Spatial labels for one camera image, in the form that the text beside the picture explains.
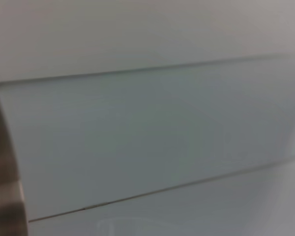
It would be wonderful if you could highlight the stainless steel mixing bowl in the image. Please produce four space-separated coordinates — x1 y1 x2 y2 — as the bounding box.
0 83 30 236

